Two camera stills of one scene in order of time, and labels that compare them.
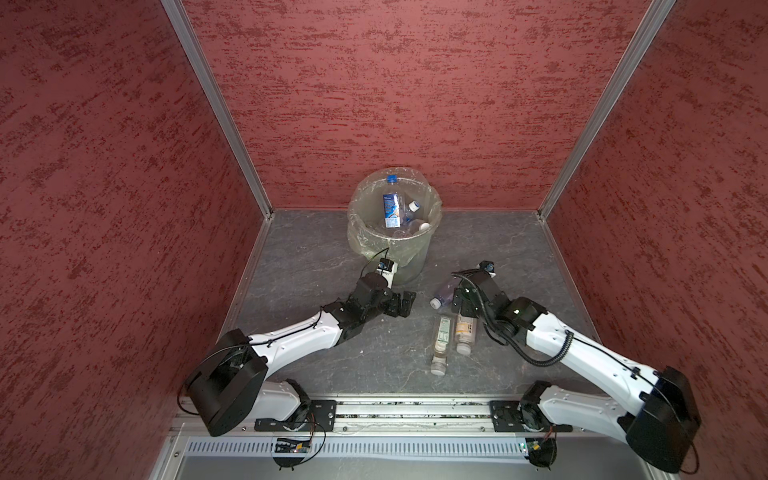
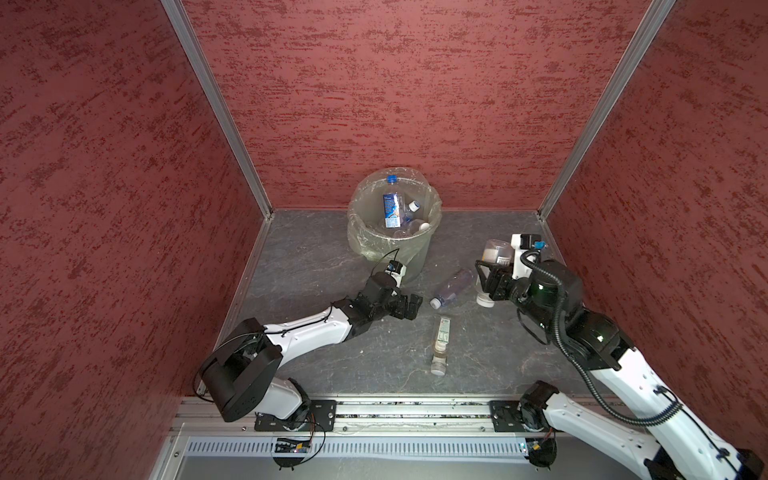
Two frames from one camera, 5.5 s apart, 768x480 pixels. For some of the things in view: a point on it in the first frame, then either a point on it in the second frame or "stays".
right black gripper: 466,302 to 499,278
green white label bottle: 439,359 stays
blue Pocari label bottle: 413,207 stays
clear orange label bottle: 464,333 to 498,251
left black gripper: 394,310 stays
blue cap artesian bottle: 391,203 stays
